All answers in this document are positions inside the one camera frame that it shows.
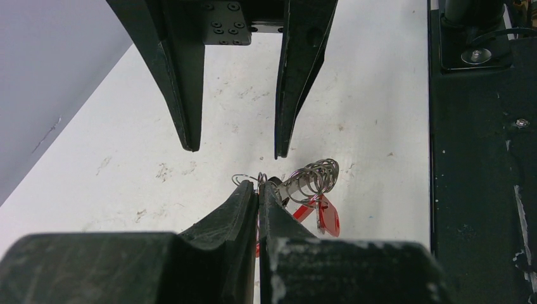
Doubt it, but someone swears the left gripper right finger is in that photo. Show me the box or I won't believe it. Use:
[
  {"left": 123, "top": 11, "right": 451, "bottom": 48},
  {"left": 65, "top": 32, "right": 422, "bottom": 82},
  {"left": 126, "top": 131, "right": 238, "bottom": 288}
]
[{"left": 259, "top": 183, "right": 452, "bottom": 303}]

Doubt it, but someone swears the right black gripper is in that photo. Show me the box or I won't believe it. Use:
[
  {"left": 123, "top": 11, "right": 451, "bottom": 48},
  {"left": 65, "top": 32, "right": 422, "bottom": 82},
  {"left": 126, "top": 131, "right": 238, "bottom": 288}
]
[{"left": 108, "top": 0, "right": 338, "bottom": 159}]

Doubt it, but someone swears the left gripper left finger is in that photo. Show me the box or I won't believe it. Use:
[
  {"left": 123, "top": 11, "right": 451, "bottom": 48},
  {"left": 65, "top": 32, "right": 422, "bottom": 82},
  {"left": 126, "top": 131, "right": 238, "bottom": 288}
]
[{"left": 1, "top": 181, "right": 258, "bottom": 303}]

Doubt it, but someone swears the metal keyring organizer red handle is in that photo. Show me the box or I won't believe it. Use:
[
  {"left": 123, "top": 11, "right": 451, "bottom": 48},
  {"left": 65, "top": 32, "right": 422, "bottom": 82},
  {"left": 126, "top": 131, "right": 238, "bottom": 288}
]
[{"left": 232, "top": 158, "right": 339, "bottom": 210}]

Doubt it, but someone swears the key with red tag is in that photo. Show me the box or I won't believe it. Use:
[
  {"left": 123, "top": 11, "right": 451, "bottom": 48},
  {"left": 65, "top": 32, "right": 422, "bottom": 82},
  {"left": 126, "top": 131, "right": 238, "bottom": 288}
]
[{"left": 255, "top": 194, "right": 341, "bottom": 258}]

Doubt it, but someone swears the black mounting base plate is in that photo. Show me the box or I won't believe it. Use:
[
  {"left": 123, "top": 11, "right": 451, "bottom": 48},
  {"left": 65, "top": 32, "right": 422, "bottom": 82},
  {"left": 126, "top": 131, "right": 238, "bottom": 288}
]
[{"left": 428, "top": 1, "right": 536, "bottom": 303}]

